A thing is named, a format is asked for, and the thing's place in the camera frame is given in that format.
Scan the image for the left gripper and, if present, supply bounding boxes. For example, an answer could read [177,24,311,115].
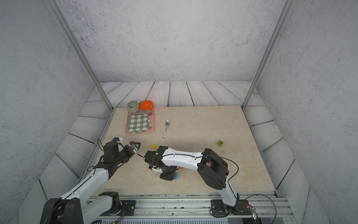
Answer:
[113,141,141,166]

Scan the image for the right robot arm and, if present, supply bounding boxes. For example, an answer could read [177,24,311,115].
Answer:
[144,146,240,211]

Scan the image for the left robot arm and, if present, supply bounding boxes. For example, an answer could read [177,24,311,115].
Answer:
[40,138,141,224]

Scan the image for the green checkered cloth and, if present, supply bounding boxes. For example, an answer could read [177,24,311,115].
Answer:
[127,114,152,134]

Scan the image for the pink tray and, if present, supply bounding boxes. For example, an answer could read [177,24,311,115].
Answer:
[126,108,155,134]

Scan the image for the metal utensil on tray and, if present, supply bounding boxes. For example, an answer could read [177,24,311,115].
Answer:
[131,110,153,116]

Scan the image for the striped grey mug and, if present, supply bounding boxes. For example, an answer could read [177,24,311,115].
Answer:
[127,100,142,114]

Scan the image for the metal spoon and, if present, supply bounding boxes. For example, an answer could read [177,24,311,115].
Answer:
[162,120,170,141]

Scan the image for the orange bowl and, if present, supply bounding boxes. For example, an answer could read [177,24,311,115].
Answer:
[140,100,154,111]

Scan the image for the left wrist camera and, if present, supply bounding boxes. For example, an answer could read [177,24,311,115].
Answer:
[113,137,123,142]

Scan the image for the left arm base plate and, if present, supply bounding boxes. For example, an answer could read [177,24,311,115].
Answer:
[101,200,136,217]

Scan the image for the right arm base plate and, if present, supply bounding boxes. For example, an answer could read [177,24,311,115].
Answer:
[211,199,252,217]

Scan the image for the aluminium front rail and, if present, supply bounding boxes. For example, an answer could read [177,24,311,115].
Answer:
[93,194,296,224]

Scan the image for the left aluminium frame post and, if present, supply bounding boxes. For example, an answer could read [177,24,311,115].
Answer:
[46,0,114,112]

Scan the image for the aluminium frame post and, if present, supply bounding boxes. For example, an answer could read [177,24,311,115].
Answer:
[241,0,294,111]
[46,0,114,112]

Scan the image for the right aluminium frame post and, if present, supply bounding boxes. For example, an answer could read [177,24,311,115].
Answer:
[241,0,294,111]

